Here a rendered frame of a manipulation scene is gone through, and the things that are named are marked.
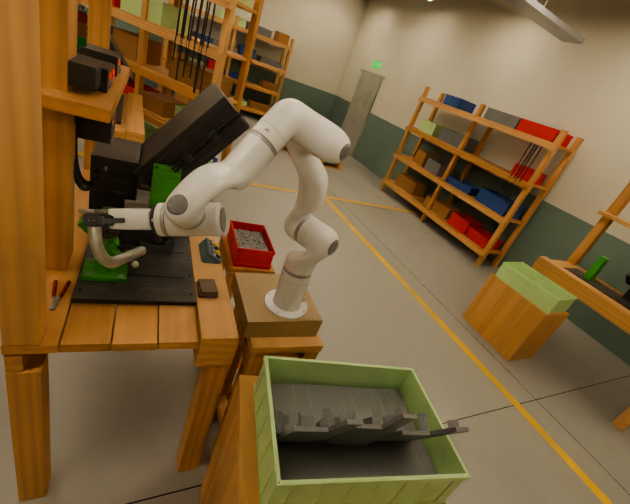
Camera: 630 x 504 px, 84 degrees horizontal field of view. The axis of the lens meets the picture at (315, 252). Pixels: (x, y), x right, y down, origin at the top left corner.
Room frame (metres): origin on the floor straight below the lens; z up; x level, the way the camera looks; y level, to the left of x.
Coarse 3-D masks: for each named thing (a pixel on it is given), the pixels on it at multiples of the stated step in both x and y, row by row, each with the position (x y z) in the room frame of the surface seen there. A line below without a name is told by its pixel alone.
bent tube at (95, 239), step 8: (88, 232) 0.70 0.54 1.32; (96, 232) 0.70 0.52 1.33; (96, 240) 0.70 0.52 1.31; (96, 248) 0.69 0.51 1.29; (104, 248) 0.71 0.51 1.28; (136, 248) 0.87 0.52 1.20; (144, 248) 0.90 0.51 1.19; (96, 256) 0.69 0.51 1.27; (104, 256) 0.71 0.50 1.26; (120, 256) 0.78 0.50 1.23; (128, 256) 0.81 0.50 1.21; (136, 256) 0.85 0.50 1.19; (104, 264) 0.71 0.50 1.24; (112, 264) 0.73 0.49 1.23; (120, 264) 0.76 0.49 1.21
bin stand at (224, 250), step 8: (224, 240) 1.80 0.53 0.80; (224, 248) 1.71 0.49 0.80; (224, 256) 1.67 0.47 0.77; (224, 264) 1.64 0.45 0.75; (232, 264) 1.59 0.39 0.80; (232, 272) 1.55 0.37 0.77; (248, 272) 1.60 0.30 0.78; (256, 272) 1.62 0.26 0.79; (264, 272) 1.65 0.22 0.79; (272, 272) 1.67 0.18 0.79; (240, 360) 1.67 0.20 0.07
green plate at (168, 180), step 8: (160, 168) 1.39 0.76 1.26; (168, 168) 1.41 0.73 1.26; (176, 168) 1.43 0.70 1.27; (152, 176) 1.37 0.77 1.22; (160, 176) 1.39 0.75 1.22; (168, 176) 1.41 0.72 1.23; (176, 176) 1.42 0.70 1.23; (152, 184) 1.36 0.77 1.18; (160, 184) 1.38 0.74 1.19; (168, 184) 1.40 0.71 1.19; (176, 184) 1.42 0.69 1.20; (152, 192) 1.36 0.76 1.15; (160, 192) 1.38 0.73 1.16; (168, 192) 1.39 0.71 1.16; (152, 200) 1.35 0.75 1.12; (160, 200) 1.37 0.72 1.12
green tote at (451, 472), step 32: (256, 384) 0.88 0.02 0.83; (320, 384) 0.98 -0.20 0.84; (352, 384) 1.03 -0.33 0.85; (384, 384) 1.08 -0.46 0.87; (416, 384) 1.06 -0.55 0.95; (256, 416) 0.77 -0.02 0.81; (448, 448) 0.83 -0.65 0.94; (288, 480) 0.53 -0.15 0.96; (320, 480) 0.56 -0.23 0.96; (352, 480) 0.59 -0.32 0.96; (384, 480) 0.63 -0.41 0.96; (416, 480) 0.66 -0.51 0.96; (448, 480) 0.71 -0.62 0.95
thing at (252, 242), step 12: (240, 228) 1.86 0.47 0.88; (252, 228) 1.90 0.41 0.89; (264, 228) 1.91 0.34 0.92; (228, 240) 1.77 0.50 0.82; (240, 240) 1.73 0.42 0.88; (252, 240) 1.76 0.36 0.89; (264, 240) 1.83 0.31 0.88; (240, 252) 1.58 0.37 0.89; (252, 252) 1.61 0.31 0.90; (264, 252) 1.64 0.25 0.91; (240, 264) 1.59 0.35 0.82; (252, 264) 1.62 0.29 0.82; (264, 264) 1.65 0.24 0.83
